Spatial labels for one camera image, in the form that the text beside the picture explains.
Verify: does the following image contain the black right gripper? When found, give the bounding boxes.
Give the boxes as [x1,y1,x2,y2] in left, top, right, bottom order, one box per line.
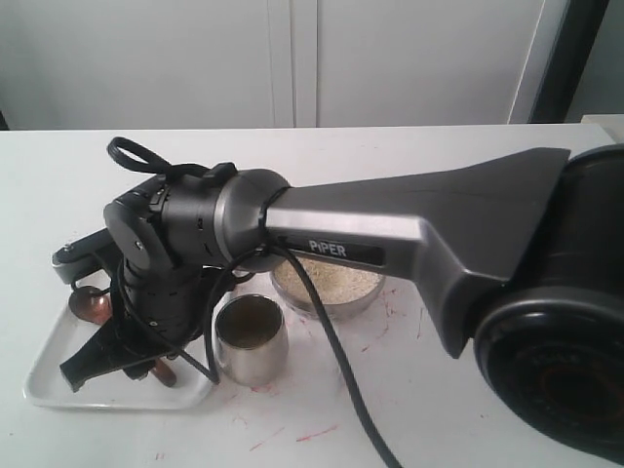
[52,170,229,393]

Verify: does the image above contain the brown wooden spoon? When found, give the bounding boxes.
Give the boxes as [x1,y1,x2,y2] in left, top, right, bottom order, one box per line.
[68,286,177,387]

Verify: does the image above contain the white rectangular tray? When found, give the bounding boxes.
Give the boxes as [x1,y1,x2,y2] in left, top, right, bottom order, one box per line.
[23,306,213,410]

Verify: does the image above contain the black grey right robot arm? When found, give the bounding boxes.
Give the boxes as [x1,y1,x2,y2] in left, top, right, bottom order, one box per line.
[53,136,623,463]

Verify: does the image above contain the small steel cup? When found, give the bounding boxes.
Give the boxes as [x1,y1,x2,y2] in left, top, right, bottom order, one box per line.
[214,294,289,387]

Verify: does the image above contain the white rice grains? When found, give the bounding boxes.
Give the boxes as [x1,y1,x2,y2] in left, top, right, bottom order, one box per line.
[274,258,382,305]

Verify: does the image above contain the steel bowl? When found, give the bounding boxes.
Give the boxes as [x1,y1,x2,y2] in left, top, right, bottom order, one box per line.
[269,258,386,322]

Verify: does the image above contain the white cabinet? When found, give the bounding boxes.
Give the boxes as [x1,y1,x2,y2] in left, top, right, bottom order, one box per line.
[1,1,567,130]

